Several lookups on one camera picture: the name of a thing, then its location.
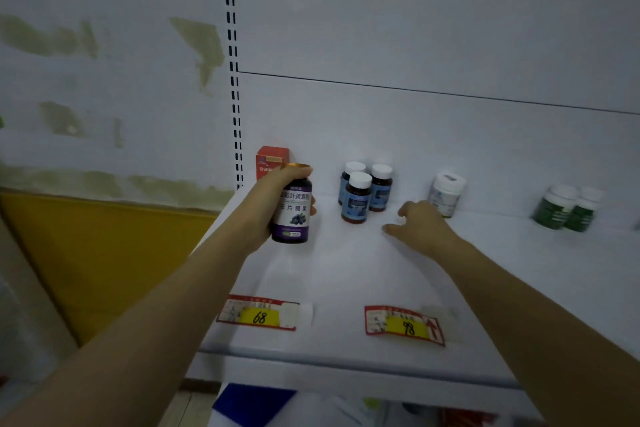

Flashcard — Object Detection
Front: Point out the person's left hand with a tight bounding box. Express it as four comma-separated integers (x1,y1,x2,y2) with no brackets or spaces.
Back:
235,166,317,256

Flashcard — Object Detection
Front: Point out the person's right hand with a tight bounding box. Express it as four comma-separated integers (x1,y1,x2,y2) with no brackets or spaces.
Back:
382,201,463,259

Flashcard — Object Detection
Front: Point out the purple label supplement bottle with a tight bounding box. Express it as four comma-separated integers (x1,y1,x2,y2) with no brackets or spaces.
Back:
270,163,314,244

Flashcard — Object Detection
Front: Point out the person's right forearm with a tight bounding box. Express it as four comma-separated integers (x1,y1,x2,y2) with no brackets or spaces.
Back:
436,237,640,427

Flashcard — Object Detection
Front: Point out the person's left forearm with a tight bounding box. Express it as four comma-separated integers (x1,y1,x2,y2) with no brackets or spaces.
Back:
0,222,261,427

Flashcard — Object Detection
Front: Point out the red cardboard box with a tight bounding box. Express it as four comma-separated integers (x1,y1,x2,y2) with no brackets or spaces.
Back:
255,146,291,182

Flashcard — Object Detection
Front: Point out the brown bottle blue label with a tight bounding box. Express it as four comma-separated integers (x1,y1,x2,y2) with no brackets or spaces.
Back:
341,171,373,225
369,164,394,213
337,161,367,206

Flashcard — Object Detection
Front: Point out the white metal shelf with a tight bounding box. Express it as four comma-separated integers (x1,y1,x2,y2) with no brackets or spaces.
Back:
185,181,640,420

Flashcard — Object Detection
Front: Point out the white plastic bottle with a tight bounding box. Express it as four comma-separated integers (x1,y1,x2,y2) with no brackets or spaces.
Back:
427,171,467,219

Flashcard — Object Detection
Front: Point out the red yellow price tag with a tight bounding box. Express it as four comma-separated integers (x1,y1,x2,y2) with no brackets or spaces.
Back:
216,295,301,331
364,305,446,347

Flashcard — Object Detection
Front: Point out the slotted shelf upright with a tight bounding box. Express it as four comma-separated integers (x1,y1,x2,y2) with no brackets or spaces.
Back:
220,0,245,191

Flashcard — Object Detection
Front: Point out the green bottle white cap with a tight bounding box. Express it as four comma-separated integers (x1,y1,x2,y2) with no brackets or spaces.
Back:
564,186,606,233
531,184,580,230

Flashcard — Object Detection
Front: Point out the yellow panel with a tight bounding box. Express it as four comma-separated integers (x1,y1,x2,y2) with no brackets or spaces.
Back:
0,190,219,346

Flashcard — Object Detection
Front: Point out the blue package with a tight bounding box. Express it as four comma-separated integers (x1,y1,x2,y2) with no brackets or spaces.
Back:
212,383,298,427

